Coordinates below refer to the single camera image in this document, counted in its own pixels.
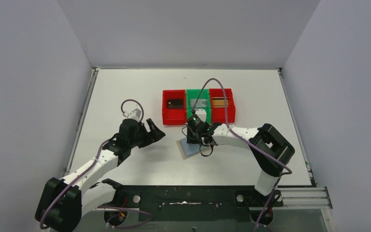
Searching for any gold credit card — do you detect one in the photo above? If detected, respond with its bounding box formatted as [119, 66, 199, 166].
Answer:
[212, 97, 229, 108]

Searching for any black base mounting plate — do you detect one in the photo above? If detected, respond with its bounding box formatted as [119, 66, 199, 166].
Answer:
[102, 179, 284, 227]

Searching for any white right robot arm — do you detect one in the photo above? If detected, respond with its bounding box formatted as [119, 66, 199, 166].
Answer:
[185, 114, 295, 206]

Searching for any black credit card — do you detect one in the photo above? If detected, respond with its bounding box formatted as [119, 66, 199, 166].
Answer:
[166, 99, 184, 109]

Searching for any red bin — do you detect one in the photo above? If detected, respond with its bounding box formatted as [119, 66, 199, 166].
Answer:
[162, 89, 187, 126]
[209, 88, 236, 124]

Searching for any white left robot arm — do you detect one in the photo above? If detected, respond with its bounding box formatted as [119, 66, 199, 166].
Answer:
[35, 118, 166, 232]

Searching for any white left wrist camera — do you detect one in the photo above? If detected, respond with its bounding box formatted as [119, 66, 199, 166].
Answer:
[123, 108, 143, 122]

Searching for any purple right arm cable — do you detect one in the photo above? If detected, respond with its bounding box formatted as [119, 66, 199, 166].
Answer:
[191, 77, 293, 232]

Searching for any green middle bin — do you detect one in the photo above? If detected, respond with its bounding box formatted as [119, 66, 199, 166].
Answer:
[186, 89, 212, 124]

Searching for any right red bin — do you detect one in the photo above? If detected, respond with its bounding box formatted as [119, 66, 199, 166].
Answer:
[209, 88, 236, 124]

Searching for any silver credit card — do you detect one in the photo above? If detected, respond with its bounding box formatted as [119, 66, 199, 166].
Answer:
[189, 99, 208, 108]

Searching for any aluminium rail frame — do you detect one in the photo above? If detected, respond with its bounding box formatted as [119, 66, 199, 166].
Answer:
[277, 187, 333, 210]

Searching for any left red bin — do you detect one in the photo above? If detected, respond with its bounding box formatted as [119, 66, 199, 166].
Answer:
[162, 89, 187, 126]

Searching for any beige card holder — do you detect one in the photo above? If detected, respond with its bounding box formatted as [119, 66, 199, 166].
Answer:
[176, 138, 211, 160]

